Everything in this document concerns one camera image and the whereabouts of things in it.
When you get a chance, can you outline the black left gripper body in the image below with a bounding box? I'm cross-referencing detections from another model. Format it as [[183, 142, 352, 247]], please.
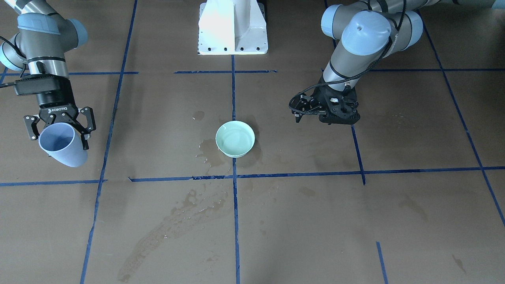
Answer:
[[312, 86, 361, 125]]

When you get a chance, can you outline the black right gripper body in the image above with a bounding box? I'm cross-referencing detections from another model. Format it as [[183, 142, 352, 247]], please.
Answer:
[[36, 79, 77, 122]]

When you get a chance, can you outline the blue-grey plastic cup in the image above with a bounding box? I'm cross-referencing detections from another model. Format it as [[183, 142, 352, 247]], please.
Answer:
[[38, 123, 87, 168]]

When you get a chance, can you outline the light green bowl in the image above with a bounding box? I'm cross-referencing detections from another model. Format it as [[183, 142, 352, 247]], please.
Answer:
[[215, 121, 255, 158]]

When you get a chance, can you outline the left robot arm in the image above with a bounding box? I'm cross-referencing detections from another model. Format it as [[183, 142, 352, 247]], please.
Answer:
[[288, 0, 437, 125]]

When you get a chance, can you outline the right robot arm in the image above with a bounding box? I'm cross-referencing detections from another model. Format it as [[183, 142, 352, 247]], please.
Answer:
[[1, 0, 96, 150]]

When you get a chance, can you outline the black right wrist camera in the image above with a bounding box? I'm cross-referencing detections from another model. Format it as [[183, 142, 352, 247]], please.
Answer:
[[14, 75, 60, 96]]

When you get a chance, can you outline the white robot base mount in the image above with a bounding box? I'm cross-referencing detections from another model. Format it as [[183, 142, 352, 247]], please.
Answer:
[[197, 0, 269, 55]]

